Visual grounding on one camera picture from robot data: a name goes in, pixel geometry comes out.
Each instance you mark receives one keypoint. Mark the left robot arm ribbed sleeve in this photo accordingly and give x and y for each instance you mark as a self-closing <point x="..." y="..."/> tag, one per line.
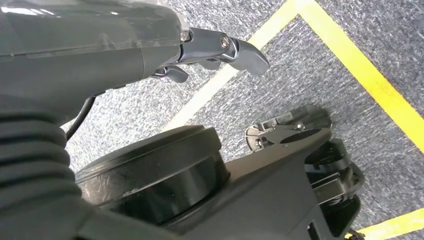
<point x="30" y="159"/>

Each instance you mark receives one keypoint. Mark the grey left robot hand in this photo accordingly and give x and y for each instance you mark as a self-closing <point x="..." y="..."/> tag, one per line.
<point x="82" y="59"/>

